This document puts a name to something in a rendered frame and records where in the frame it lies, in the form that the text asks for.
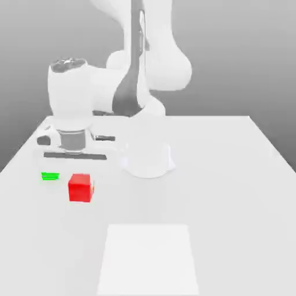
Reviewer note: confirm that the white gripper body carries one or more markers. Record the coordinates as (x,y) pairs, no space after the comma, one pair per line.
(75,156)

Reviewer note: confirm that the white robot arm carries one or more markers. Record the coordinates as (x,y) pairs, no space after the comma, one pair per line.
(69,97)

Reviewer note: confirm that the small red cube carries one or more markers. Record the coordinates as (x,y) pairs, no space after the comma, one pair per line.
(79,188)

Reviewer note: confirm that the small green cube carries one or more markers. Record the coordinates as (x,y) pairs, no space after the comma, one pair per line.
(49,176)

